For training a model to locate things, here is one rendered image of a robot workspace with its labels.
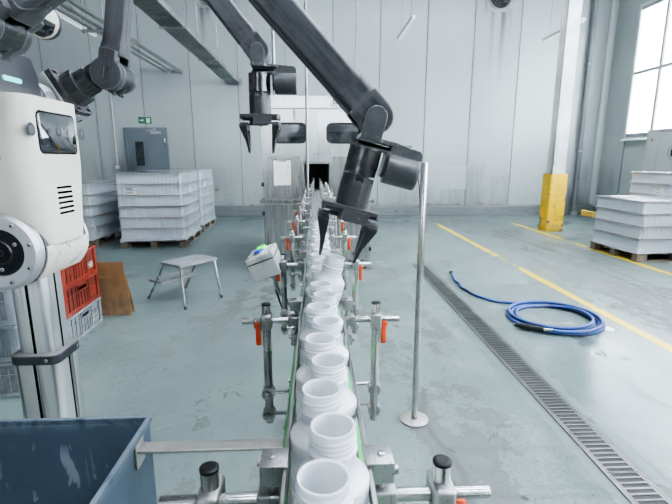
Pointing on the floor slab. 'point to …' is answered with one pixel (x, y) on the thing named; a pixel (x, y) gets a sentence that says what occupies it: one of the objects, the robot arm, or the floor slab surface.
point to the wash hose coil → (544, 324)
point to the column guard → (552, 202)
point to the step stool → (183, 272)
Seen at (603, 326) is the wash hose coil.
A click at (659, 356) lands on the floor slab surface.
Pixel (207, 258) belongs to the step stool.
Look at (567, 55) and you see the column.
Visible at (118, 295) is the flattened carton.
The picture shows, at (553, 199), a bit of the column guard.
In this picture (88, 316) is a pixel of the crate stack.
